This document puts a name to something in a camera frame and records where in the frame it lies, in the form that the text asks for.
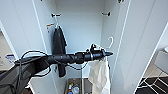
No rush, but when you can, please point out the white clothes hanger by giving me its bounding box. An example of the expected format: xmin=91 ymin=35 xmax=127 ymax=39
xmin=52 ymin=14 xmax=62 ymax=32
xmin=105 ymin=35 xmax=115 ymax=53

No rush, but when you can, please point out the white t-shirt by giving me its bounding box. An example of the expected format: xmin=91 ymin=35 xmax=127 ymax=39
xmin=87 ymin=57 xmax=112 ymax=94

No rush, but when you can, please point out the white wardrobe carcass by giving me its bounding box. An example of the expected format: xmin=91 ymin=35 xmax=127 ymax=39
xmin=31 ymin=0 xmax=131 ymax=94

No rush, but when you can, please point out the black t-shirt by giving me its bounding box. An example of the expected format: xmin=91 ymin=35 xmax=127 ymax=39
xmin=51 ymin=26 xmax=68 ymax=79

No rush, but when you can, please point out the black wardrobe hook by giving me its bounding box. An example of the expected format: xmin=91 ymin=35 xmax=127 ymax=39
xmin=101 ymin=11 xmax=112 ymax=17
xmin=50 ymin=12 xmax=62 ymax=18

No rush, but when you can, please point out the orange warning sticker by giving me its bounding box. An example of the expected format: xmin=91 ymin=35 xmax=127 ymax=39
xmin=45 ymin=22 xmax=55 ymax=33

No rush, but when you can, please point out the white drying rack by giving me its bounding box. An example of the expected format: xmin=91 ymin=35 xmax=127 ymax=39
xmin=137 ymin=75 xmax=168 ymax=94

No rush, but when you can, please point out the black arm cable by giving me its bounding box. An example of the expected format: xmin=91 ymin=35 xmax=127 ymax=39
xmin=13 ymin=49 xmax=55 ymax=94

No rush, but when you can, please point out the blue white wall sign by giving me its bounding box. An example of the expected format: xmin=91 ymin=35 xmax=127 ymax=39
xmin=5 ymin=53 xmax=16 ymax=65

